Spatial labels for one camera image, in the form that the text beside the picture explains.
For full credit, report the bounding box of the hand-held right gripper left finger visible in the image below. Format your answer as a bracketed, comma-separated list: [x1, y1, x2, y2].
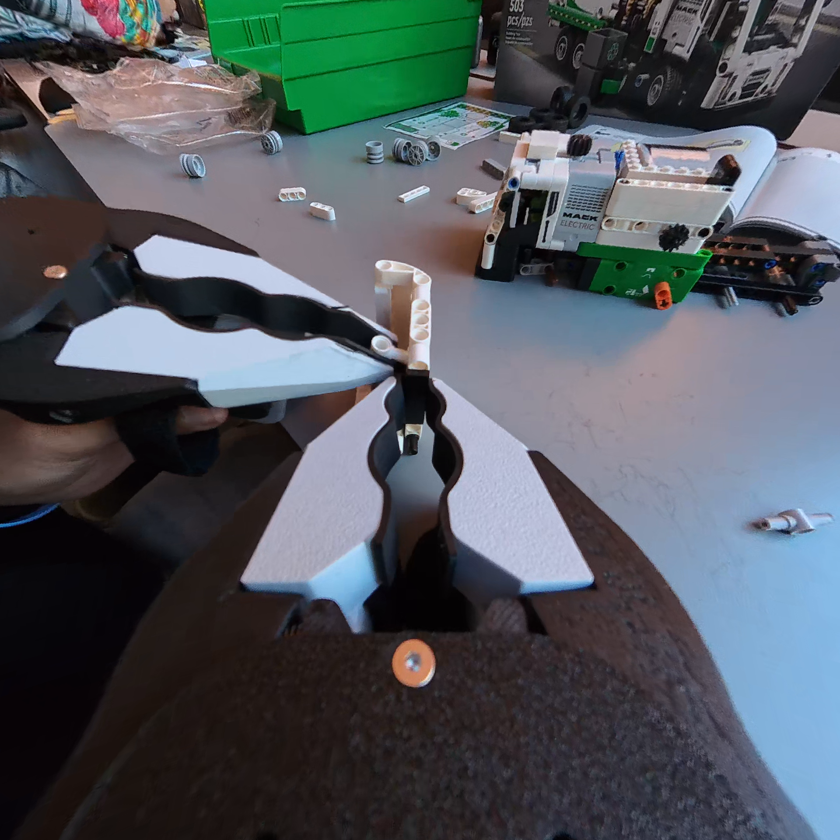
[241, 377, 401, 634]

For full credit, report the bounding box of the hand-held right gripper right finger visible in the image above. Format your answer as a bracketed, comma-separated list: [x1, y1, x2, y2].
[425, 379, 595, 595]

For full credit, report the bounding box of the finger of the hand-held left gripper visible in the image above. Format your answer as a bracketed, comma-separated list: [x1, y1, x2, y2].
[55, 306, 399, 410]
[133, 234, 399, 350]

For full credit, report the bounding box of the white lego beam assembly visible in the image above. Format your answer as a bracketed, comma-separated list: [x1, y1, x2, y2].
[374, 259, 434, 457]

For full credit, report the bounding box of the white lego axle connector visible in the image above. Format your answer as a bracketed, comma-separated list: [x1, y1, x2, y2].
[751, 508, 834, 536]

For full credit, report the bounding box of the white green lego truck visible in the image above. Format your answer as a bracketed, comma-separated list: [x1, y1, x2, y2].
[476, 128, 840, 317]

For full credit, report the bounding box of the pile of black lego tyres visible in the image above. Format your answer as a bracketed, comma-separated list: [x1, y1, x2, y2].
[507, 85, 592, 134]

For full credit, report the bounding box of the open lego instruction booklet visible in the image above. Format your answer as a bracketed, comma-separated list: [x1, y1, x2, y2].
[577, 123, 840, 257]

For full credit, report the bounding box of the dark lego set box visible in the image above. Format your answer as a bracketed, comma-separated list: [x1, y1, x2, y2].
[492, 0, 840, 132]

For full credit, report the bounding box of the person's left hand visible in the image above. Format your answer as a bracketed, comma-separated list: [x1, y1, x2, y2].
[0, 406, 229, 508]

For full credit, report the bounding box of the clear plastic bag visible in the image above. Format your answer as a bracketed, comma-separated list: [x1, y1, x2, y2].
[33, 56, 277, 156]

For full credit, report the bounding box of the colourful patterned cloth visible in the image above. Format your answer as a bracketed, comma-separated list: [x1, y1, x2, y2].
[0, 0, 164, 48]

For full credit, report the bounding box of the green plastic bin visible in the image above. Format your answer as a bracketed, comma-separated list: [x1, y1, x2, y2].
[202, 0, 484, 135]

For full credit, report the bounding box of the green white sticker sheet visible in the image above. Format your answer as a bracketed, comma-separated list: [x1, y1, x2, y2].
[384, 100, 516, 151]

